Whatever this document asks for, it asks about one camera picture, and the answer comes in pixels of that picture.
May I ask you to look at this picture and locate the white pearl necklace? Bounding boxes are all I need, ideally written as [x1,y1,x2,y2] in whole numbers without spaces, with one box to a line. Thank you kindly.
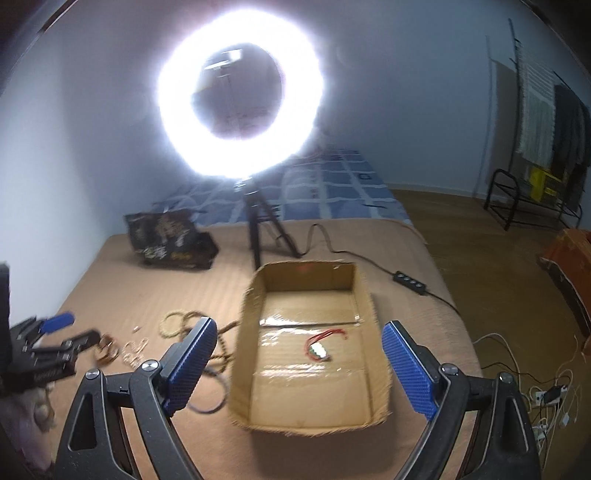
[120,337,151,368]

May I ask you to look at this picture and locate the dark hanging clothes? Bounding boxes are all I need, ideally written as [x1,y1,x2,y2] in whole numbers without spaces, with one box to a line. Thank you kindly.
[551,85,590,211]

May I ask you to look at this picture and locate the open cardboard box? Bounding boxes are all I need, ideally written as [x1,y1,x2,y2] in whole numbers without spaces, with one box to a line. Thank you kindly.
[228,261,392,436]

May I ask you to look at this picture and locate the yellow box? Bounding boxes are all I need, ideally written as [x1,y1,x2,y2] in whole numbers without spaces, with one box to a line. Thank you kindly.
[528,166,562,206]

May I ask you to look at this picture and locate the orange cloth covered furniture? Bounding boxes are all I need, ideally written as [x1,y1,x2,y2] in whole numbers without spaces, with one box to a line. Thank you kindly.
[539,228,590,359]

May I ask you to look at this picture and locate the black tripod stand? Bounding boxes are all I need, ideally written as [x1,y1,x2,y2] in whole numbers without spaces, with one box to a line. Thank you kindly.
[235,178,301,270]

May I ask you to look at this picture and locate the blue checkered bedsheet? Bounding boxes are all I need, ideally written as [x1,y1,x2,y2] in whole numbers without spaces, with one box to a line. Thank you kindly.
[153,149,412,227]

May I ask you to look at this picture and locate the black clothes rack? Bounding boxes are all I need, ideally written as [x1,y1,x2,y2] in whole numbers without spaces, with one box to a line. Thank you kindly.
[484,20,590,230]

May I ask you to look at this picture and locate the red strap wristwatch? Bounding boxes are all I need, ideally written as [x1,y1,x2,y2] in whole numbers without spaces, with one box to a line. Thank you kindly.
[95,335,120,366]

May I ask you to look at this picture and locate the black inline cable remote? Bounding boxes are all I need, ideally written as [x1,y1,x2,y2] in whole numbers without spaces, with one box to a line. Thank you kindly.
[393,271,429,296]

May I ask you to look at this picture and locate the green pendant red cord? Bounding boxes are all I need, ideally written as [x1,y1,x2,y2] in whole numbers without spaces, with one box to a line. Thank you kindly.
[303,327,349,362]

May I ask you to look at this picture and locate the white ring light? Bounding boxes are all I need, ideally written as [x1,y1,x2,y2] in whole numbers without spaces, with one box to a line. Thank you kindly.
[156,8,325,180]

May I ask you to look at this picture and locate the striped hanging towel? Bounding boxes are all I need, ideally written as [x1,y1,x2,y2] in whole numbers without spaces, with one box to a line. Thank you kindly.
[517,51,556,169]

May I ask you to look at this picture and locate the left gloved hand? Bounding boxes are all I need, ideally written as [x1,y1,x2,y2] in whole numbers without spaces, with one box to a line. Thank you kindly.
[1,388,54,470]

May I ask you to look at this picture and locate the brown wooden bead necklace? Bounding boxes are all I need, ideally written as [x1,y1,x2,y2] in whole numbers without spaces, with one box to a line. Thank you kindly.
[181,311,242,375]

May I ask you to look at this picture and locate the dark blue bangle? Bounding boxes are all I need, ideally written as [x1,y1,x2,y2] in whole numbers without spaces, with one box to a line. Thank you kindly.
[187,367,229,415]

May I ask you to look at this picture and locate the black snack bag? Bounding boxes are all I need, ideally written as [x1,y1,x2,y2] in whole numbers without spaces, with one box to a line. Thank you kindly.
[124,209,219,270]

